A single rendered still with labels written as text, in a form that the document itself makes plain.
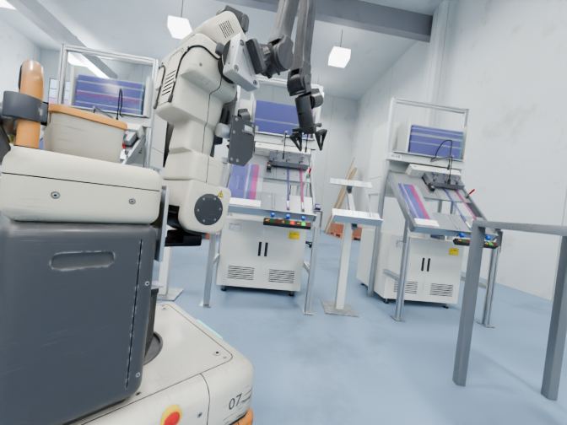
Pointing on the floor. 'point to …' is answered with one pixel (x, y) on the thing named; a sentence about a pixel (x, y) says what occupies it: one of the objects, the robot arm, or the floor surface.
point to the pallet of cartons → (342, 231)
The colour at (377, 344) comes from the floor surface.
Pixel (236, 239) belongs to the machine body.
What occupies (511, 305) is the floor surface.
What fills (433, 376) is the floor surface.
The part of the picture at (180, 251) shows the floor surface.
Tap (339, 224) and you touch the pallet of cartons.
